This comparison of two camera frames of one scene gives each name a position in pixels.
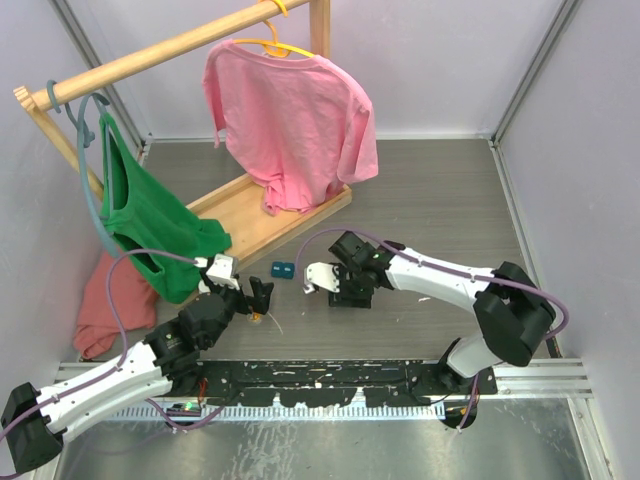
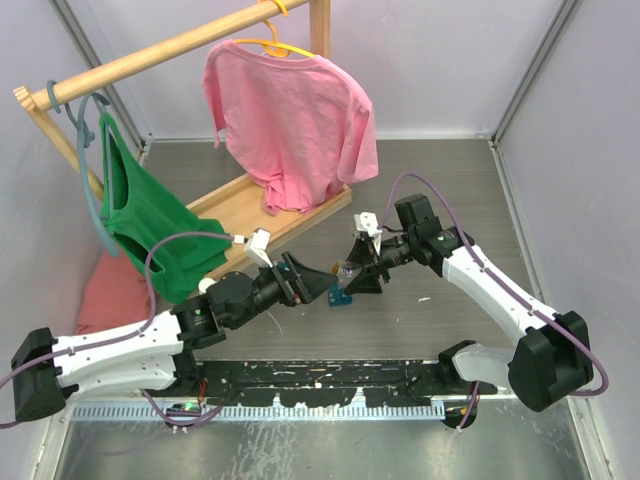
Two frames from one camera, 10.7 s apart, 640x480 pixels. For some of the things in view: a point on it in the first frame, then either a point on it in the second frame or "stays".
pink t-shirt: [298, 128] stays
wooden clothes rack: [241, 212] stays
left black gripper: [258, 302] → [300, 283]
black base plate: [311, 383] stays
